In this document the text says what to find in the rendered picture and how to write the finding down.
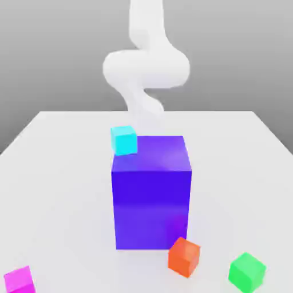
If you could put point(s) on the large purple box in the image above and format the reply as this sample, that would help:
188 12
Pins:
151 201

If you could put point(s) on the small green cube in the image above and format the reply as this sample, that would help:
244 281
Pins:
247 272

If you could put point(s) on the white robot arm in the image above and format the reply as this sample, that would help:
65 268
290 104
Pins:
146 68

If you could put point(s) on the small magenta cube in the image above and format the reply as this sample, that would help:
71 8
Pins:
19 280

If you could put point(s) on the small cyan cube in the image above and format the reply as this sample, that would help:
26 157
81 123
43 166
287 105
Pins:
124 140

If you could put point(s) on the small orange cube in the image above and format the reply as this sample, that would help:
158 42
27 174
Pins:
183 257

